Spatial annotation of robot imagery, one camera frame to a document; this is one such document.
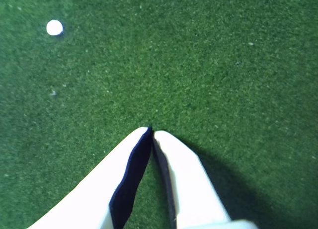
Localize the white gripper finger with blue pad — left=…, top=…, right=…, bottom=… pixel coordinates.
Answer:
left=27, top=125, right=153, bottom=229

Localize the white gripper finger with dark pad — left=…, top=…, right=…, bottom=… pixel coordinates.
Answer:
left=152, top=130, right=259, bottom=229

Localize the white golf ball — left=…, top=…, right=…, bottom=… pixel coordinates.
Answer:
left=46, top=19, right=64, bottom=36

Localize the green artificial turf mat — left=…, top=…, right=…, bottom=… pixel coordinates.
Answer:
left=0, top=0, right=318, bottom=229

